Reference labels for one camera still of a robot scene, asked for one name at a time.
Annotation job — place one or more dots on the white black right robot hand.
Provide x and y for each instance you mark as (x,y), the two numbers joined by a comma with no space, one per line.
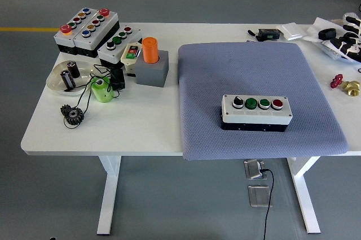
(351,49)

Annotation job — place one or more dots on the four-button box with selector knob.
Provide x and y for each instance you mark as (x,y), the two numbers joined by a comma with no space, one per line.
(253,115)
(115,50)

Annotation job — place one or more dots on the five-button box, red mushroom button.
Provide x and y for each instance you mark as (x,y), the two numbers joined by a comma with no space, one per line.
(66,38)
(93,34)

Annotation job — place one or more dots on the white table leg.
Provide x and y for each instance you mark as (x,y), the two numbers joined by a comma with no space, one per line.
(306,194)
(108,194)

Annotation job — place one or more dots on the black module with green terminal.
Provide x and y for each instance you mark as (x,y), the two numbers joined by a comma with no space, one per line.
(269,34)

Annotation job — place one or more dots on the large black steel gear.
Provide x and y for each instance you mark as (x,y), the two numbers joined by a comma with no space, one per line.
(74,116)

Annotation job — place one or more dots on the grey-blue textured mat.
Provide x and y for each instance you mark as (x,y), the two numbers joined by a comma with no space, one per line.
(225,82)

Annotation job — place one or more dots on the small black steel gear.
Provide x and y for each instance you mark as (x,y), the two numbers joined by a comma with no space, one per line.
(65,108)

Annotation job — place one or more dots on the green plastic spool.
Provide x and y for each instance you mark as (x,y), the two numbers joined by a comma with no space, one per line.
(103,91)

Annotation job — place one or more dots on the open metal floor socket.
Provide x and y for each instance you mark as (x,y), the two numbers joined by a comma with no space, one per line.
(252,169)

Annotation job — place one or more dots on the dark brown capacitor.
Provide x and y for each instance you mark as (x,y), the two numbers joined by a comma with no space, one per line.
(67,80)
(74,70)

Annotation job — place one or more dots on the clear shallow dish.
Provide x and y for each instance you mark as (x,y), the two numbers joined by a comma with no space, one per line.
(55,79)

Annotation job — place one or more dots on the black power adapter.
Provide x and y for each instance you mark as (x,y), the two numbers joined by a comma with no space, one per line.
(118,80)

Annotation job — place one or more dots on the closed metal floor socket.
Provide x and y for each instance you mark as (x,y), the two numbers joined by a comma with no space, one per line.
(258,196)

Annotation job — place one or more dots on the grey block with hole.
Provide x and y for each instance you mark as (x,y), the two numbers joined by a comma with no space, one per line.
(149,74)

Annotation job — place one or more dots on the orange plastic cylinder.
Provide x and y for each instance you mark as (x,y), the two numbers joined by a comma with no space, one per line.
(150,50)

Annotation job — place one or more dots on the white wall switch panel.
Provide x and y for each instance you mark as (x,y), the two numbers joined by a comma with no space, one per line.
(292,32)

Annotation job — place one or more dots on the cream red-green switch box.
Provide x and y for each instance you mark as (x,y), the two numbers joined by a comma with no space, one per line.
(130,59)

